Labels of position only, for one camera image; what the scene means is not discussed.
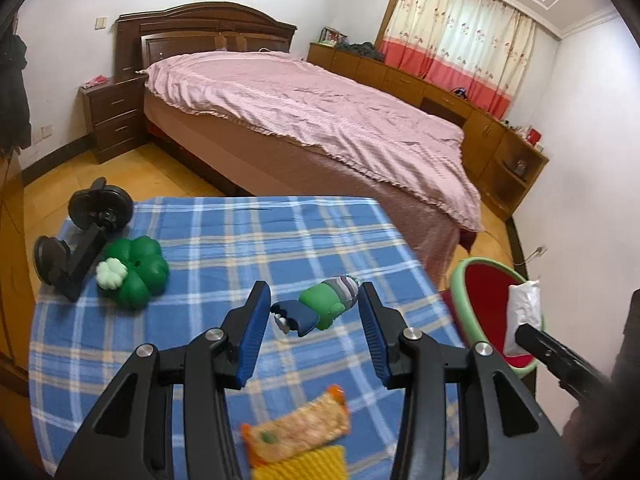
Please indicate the clear plastic bag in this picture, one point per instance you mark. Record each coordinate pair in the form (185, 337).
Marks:
(523, 307)

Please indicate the rice cracker snack pack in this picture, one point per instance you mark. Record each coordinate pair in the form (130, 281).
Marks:
(313, 425)

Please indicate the wall light switch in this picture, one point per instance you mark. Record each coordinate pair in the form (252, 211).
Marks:
(101, 23)

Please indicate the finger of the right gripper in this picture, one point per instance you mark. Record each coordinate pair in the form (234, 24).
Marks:
(575, 375)

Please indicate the floral cream red curtain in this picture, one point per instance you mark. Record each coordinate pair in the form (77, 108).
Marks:
(480, 46)

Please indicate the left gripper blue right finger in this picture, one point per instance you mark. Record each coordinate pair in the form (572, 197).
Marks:
(382, 327)

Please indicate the dark wooden headboard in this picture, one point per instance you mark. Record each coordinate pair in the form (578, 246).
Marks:
(143, 39)

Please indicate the black jacket hanging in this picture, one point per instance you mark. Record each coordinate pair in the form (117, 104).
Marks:
(15, 128)

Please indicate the wooden wardrobe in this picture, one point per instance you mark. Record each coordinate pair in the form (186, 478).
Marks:
(17, 296)

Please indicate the blue plaid blanket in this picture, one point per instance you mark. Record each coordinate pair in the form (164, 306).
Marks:
(216, 250)

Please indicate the pink bed quilt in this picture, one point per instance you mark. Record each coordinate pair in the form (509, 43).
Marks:
(367, 130)

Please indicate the green striped small toy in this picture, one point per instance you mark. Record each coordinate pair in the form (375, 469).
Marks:
(317, 307)

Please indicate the black suction cup mount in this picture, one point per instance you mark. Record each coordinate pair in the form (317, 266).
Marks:
(97, 212)

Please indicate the dark wooden nightstand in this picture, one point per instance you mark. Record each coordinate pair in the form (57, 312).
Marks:
(114, 116)

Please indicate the long wooden sideboard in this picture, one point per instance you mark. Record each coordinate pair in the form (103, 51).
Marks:
(503, 166)

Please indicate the red bin with green rim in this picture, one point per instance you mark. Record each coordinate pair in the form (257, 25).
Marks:
(476, 297)

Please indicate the dark clothes pile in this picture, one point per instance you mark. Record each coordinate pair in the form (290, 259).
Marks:
(365, 50)

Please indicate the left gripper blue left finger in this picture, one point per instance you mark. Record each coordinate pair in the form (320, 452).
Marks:
(245, 327)

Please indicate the green clover plush toy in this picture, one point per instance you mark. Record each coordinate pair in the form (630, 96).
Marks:
(132, 272)

